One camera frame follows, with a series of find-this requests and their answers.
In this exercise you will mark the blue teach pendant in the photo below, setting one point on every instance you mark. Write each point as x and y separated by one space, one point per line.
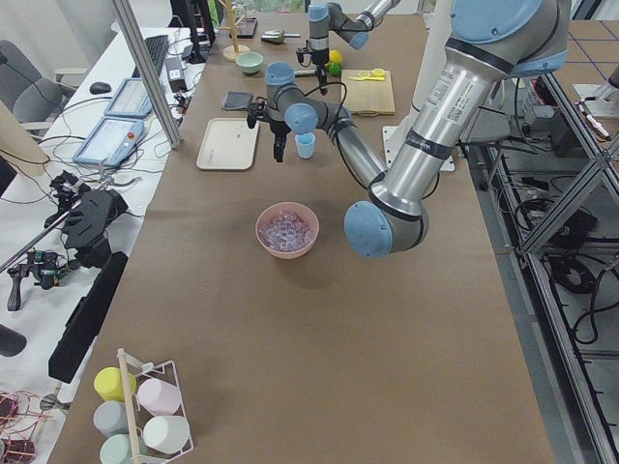
130 101
111 142

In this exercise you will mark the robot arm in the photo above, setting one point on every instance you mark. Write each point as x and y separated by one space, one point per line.
489 41
329 17

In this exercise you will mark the green cup in rack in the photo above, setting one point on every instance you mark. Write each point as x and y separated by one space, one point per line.
116 450

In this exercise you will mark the aluminium frame post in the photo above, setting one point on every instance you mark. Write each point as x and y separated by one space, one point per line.
142 60

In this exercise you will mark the bamboo cutting board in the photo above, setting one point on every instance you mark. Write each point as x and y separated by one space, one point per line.
368 97

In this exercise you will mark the white cup rack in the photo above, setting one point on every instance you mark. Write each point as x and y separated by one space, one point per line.
134 372

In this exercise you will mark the light blue plastic cup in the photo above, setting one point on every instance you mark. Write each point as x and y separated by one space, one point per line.
305 145

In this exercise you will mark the green lime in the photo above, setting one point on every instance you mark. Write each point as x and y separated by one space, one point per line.
334 69

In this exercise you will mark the black keyboard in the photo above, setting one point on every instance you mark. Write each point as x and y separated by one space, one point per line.
157 48

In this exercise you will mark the light green bowl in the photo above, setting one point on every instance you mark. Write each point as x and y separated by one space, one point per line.
250 62

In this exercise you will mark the wooden glass drying stand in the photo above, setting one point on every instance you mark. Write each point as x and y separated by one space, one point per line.
231 52

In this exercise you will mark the steel muddler black tip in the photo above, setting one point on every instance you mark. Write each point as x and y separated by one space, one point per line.
304 73

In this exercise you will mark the black computer mouse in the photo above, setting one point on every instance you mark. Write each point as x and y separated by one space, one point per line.
99 88

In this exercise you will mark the yellow cup in rack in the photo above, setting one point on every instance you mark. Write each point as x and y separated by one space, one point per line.
108 384

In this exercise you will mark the black monitor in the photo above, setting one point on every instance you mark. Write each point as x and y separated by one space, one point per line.
192 13

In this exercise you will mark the yellow lemon upper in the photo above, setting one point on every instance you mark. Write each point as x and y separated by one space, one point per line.
335 57

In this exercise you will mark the blue teach pendant lower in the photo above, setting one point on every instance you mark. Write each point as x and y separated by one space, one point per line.
111 142

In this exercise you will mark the cream rabbit tray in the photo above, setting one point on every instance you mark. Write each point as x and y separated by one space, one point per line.
228 144

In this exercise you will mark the blue teach pendant upper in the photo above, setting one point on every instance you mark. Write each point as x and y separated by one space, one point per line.
130 101

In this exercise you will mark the yellow plastic knife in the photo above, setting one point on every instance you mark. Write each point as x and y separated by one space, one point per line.
367 77

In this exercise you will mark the steel ice scoop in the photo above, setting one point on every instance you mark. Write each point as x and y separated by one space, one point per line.
278 36

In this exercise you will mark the grey folded cloth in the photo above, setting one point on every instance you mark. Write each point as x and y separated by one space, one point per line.
235 100

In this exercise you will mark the white cup in rack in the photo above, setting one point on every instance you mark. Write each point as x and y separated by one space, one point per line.
166 434

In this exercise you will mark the grey cup in rack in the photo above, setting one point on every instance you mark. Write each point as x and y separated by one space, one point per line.
110 418

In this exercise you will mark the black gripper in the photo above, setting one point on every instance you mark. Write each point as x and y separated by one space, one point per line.
319 58
278 129

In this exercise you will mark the pile of clear ice cubes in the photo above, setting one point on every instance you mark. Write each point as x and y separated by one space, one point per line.
286 232

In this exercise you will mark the pink bowl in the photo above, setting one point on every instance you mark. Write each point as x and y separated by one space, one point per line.
303 211

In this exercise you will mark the pink cup in rack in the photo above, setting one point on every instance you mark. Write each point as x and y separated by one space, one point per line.
158 397

